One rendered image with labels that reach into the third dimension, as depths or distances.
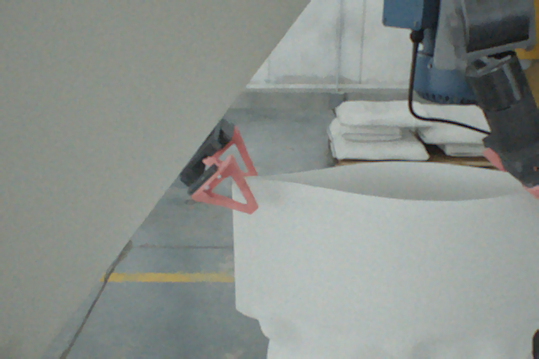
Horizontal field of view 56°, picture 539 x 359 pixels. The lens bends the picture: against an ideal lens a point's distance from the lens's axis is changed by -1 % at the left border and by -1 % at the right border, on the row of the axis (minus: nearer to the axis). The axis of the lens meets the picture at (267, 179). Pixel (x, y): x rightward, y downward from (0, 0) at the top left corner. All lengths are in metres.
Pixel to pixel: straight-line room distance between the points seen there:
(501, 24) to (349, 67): 5.15
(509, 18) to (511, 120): 0.11
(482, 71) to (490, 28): 0.05
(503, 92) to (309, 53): 5.08
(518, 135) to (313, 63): 5.09
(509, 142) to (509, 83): 0.07
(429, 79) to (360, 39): 4.79
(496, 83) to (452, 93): 0.31
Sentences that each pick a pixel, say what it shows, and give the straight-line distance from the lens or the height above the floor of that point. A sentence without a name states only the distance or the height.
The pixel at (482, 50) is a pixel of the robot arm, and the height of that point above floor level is 1.21.
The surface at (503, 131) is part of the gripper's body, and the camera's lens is 0.66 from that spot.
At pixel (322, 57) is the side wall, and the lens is 5.69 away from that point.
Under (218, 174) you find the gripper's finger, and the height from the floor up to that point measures 1.08.
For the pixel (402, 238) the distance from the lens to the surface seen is 0.62.
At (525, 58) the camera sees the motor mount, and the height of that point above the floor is 1.17.
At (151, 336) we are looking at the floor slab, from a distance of 2.12.
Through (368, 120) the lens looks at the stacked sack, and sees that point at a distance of 3.48.
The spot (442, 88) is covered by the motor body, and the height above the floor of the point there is 1.12.
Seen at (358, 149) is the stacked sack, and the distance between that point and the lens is 3.53.
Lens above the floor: 1.28
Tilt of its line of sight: 21 degrees down
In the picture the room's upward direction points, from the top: straight up
